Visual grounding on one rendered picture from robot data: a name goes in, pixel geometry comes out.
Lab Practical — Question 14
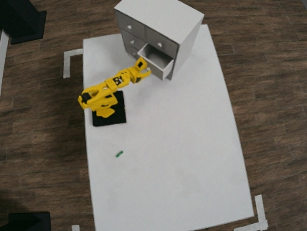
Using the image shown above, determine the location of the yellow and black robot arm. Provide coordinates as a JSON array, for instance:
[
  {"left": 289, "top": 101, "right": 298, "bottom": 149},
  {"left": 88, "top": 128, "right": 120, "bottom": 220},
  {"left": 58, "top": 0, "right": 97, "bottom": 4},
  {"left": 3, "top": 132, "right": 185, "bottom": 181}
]
[{"left": 78, "top": 69, "right": 131, "bottom": 118}]

